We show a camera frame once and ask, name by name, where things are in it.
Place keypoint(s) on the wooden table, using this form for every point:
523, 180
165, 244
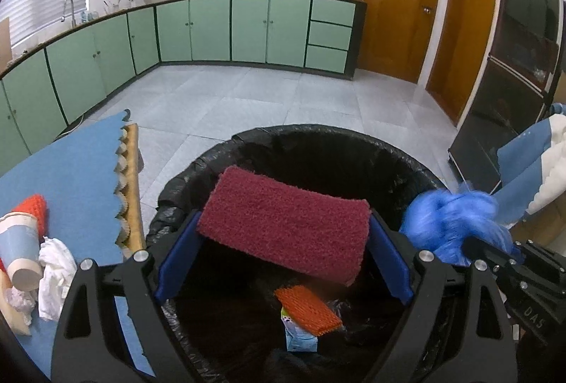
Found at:
131, 188

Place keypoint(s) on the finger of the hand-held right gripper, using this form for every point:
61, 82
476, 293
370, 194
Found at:
491, 249

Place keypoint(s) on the blue plastic bag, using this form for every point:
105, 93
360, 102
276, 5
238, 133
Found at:
442, 219

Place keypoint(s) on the black trash bin with liner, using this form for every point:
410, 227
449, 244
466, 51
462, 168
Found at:
309, 157

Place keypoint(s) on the maroon scouring pad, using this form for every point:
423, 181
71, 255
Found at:
283, 224

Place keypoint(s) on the blue tablecloth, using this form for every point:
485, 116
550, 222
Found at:
75, 171

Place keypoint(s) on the white crumpled tissue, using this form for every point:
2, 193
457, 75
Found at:
55, 272

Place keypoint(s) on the blue and white paper cup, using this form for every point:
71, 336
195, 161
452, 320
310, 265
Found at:
17, 246

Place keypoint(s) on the wooden door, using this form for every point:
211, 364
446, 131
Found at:
464, 33
398, 3

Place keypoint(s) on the orange foam net piece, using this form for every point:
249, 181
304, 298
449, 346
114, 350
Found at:
309, 310

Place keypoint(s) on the small crumpled tissue ball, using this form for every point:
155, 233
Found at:
21, 303

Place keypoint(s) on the utensil holders on counter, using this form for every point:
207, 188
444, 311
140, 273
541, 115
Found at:
117, 5

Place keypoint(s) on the black glass-door cabinet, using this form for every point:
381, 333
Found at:
508, 78

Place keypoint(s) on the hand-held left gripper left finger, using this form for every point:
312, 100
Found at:
181, 255

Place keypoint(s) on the blue and white cloth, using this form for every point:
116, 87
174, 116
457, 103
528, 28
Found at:
526, 162

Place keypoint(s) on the blue and white packet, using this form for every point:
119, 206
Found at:
300, 342

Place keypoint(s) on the green kitchen base cabinets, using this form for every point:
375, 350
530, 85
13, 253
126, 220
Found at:
247, 29

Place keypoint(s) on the chrome sink faucet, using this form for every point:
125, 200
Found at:
70, 9

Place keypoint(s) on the wooden cutting board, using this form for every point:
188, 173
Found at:
5, 47

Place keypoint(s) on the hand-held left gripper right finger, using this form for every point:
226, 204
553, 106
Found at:
389, 259

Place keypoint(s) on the orange foam fruit net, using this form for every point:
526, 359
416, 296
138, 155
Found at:
35, 210

